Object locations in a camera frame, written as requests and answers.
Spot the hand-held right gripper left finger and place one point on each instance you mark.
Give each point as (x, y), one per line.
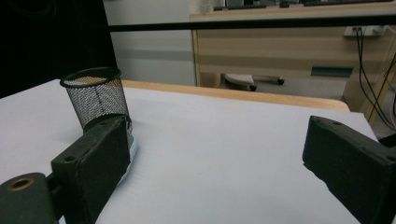
(93, 165)

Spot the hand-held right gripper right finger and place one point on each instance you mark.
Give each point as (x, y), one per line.
(355, 158)

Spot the light blue pen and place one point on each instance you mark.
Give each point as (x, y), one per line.
(133, 151)

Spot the black mesh pen holder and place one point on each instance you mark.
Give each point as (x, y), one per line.
(93, 99)

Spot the white table cover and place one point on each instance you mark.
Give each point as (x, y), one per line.
(218, 155)

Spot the white power strip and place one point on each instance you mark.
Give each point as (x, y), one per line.
(369, 30)

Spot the black curtain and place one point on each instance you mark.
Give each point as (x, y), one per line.
(46, 37)

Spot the wooden desk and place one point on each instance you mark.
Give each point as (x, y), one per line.
(264, 53)

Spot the office chair base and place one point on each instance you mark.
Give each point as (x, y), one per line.
(239, 79)

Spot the black horizontal metal bar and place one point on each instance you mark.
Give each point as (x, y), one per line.
(249, 23)

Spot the black keyboard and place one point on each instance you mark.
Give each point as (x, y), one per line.
(239, 6)

